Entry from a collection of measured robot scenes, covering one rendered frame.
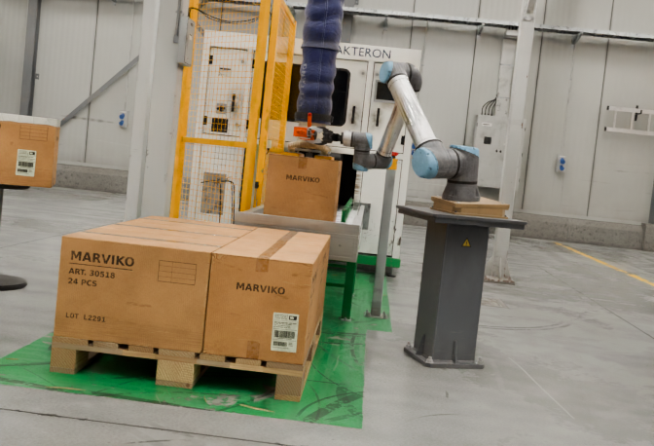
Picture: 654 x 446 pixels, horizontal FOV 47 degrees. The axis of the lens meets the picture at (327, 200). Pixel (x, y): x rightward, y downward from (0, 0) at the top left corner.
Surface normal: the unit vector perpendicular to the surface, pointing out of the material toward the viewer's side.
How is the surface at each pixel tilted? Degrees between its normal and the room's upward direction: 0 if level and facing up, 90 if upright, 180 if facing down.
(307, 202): 90
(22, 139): 90
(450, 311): 90
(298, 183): 90
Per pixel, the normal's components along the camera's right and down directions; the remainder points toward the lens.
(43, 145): 0.29, 0.08
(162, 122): -0.06, 0.04
